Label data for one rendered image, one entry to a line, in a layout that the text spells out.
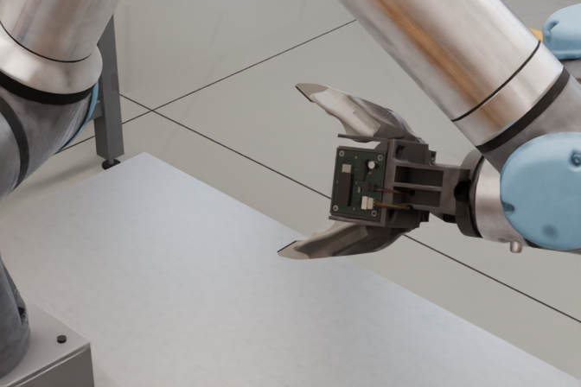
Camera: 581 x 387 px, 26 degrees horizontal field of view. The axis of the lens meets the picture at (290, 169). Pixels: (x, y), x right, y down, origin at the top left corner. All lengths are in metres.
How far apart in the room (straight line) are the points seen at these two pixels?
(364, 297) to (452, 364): 0.13
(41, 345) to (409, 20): 0.49
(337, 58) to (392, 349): 2.53
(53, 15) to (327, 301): 0.45
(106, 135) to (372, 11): 2.37
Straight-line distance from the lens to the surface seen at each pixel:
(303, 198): 3.04
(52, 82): 1.05
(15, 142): 1.04
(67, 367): 1.10
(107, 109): 3.09
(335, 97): 1.09
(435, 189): 0.98
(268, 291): 1.31
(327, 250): 1.09
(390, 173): 0.99
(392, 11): 0.76
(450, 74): 0.77
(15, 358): 1.08
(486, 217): 0.98
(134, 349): 1.25
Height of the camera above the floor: 1.60
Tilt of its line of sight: 31 degrees down
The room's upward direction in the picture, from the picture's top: straight up
